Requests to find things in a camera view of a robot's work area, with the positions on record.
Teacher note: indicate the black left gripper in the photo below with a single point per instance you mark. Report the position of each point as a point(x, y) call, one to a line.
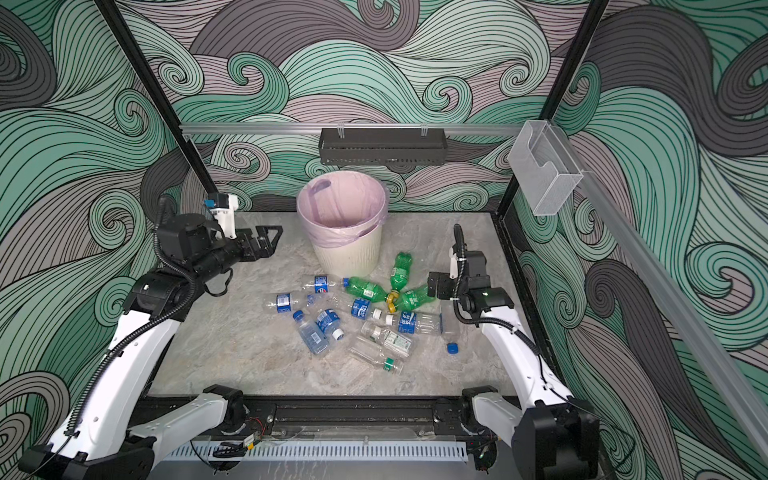
point(268, 248)

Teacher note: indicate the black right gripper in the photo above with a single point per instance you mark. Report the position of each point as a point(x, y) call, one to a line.
point(444, 292)

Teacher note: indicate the clear bottle white green label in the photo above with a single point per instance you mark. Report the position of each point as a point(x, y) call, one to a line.
point(397, 343)

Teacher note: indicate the clear bottle blue cap short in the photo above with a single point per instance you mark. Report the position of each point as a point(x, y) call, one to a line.
point(310, 334)

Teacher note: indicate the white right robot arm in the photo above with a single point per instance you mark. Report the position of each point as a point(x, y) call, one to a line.
point(552, 435)

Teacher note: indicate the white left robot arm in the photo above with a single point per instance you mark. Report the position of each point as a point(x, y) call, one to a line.
point(96, 441)

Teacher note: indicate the pink bin liner bag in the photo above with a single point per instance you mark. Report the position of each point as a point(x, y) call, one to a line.
point(338, 208)

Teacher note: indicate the cream waste bin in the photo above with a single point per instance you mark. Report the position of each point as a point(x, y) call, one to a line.
point(359, 258)

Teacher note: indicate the clear bottle blue label top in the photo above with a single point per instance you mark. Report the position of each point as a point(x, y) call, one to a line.
point(322, 283)

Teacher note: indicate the clear bottle green cap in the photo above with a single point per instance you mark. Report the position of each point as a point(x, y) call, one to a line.
point(375, 355)

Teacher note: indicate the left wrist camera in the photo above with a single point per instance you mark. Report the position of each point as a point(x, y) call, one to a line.
point(223, 206)

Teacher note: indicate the black corner frame post left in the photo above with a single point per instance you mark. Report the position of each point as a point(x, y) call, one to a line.
point(127, 42)

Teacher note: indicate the black corner frame post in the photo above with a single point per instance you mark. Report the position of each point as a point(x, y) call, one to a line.
point(572, 61)
point(127, 42)

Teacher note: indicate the black wall tray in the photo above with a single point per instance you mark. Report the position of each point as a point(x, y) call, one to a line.
point(382, 147)

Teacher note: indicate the aluminium back rail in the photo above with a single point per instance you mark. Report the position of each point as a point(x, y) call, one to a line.
point(292, 128)

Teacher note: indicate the aluminium rail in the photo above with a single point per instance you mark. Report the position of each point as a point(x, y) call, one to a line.
point(615, 205)
point(292, 128)

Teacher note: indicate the clear plastic wall box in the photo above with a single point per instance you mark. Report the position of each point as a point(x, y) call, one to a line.
point(545, 165)

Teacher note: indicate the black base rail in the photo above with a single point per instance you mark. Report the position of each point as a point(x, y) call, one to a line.
point(283, 415)

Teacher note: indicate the white slotted cable duct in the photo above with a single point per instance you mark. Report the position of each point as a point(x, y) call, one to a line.
point(365, 450)

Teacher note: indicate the aluminium right rail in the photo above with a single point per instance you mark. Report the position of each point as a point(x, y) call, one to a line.
point(615, 205)

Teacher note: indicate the black corner frame post right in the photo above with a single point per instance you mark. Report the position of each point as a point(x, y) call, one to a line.
point(572, 61)

